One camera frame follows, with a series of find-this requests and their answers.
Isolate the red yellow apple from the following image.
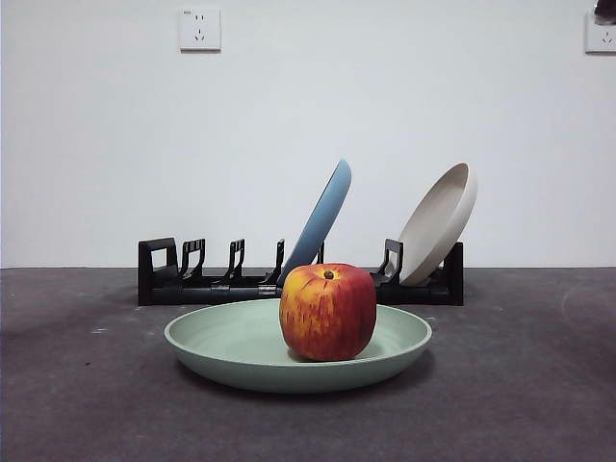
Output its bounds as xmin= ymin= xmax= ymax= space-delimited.
xmin=279 ymin=262 xmax=378 ymax=363

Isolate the green plate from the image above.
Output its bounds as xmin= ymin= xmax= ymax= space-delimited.
xmin=164 ymin=297 xmax=433 ymax=395

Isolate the blue plate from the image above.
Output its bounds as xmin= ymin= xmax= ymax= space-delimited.
xmin=281 ymin=157 xmax=352 ymax=285

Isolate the beige plate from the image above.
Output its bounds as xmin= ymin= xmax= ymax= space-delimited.
xmin=397 ymin=162 xmax=478 ymax=286

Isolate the black plate rack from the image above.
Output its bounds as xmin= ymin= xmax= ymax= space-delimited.
xmin=138 ymin=237 xmax=465 ymax=307

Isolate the white wall socket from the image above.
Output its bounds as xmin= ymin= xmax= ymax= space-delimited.
xmin=584 ymin=10 xmax=616 ymax=54
xmin=179 ymin=8 xmax=222 ymax=53

